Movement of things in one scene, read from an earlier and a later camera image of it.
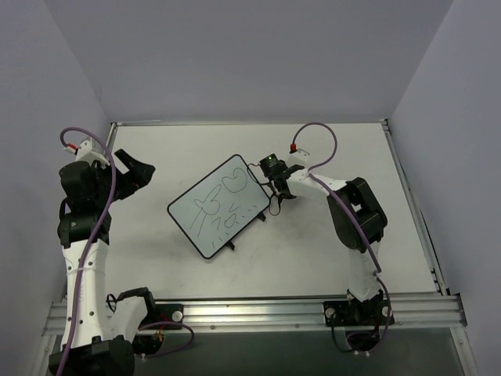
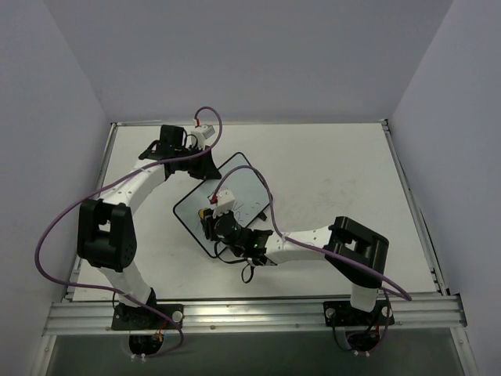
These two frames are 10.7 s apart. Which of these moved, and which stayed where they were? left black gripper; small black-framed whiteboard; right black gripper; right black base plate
Moved: right black gripper; left black gripper
Stayed: small black-framed whiteboard; right black base plate
